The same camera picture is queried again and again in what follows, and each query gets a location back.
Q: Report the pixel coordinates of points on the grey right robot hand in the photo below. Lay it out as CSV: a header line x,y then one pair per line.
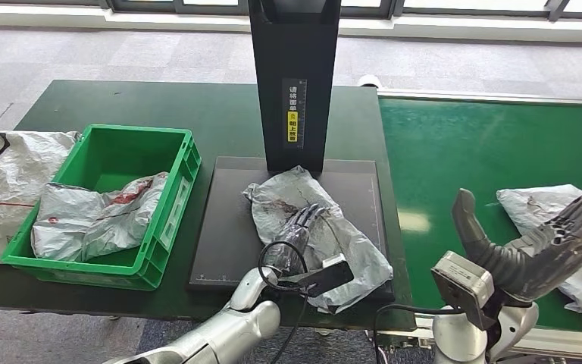
x,y
537,266

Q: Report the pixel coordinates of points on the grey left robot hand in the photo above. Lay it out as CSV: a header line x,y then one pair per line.
x,y
293,241

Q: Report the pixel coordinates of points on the grey poly mailer parcel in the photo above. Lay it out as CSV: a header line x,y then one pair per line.
x,y
70,221
351,251
537,201

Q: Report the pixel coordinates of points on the green conveyor belt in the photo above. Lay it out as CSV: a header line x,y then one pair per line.
x,y
471,145

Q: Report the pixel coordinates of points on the small grey junction box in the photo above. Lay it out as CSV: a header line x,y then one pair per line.
x,y
401,341

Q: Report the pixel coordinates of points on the yellow and white column label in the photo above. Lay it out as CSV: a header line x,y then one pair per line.
x,y
293,125

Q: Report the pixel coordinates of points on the black scanner column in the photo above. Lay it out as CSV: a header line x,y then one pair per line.
x,y
271,75

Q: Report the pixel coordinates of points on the dark green table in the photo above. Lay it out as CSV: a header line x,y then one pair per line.
x,y
170,105

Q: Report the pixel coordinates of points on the green plastic crate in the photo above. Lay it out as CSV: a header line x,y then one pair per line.
x,y
110,150

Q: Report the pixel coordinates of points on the white window sill ledge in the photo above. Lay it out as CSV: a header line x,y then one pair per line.
x,y
120,21

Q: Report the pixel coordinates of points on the large white woven sack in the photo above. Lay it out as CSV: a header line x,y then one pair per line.
x,y
15,171

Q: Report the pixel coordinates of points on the black scanner base plate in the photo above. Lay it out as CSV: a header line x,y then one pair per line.
x,y
230,226

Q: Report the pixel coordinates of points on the dark window frame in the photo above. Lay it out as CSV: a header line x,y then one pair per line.
x,y
396,7

